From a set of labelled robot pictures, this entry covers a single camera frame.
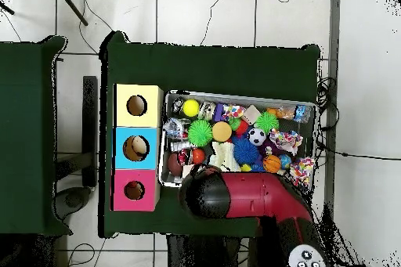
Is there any cream and mint cloth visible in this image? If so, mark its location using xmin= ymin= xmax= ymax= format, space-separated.
xmin=208 ymin=141 xmax=242 ymax=173

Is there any large multicoloured patchwork cloth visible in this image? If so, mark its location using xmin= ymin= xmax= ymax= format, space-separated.
xmin=269 ymin=128 xmax=304 ymax=156

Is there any wooden box with three holes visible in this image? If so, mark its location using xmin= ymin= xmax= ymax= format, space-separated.
xmin=110 ymin=83 xmax=164 ymax=212

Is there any large green spiky ball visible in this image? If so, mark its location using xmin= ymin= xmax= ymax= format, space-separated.
xmin=186 ymin=118 xmax=214 ymax=148

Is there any round orange sponge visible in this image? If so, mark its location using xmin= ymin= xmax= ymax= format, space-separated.
xmin=211 ymin=121 xmax=233 ymax=143

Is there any yellow ball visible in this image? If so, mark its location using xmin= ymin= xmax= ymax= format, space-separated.
xmin=182 ymin=99 xmax=201 ymax=118

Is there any blue spiky toy with eyes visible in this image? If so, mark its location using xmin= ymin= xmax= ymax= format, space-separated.
xmin=231 ymin=137 xmax=260 ymax=165

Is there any plain wooden cube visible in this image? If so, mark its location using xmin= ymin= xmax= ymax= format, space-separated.
xmin=241 ymin=104 xmax=262 ymax=126

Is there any black and white soccer ball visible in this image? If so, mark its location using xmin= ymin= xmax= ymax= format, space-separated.
xmin=247 ymin=127 xmax=268 ymax=146

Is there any dark green tablecloth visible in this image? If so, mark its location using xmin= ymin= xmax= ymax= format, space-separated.
xmin=0 ymin=35 xmax=74 ymax=237
xmin=98 ymin=30 xmax=321 ymax=239

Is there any orange toy basketball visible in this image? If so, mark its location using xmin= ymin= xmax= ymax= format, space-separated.
xmin=262 ymin=154 xmax=282 ymax=174

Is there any black monitor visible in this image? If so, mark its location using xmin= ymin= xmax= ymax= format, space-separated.
xmin=52 ymin=75 xmax=99 ymax=222

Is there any black tripod leg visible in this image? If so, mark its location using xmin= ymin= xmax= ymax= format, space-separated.
xmin=56 ymin=0 xmax=89 ymax=27

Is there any silver wire mesh bin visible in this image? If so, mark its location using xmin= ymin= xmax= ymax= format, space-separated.
xmin=157 ymin=88 xmax=319 ymax=198

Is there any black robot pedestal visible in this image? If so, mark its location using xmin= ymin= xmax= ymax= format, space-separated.
xmin=167 ymin=234 xmax=251 ymax=267

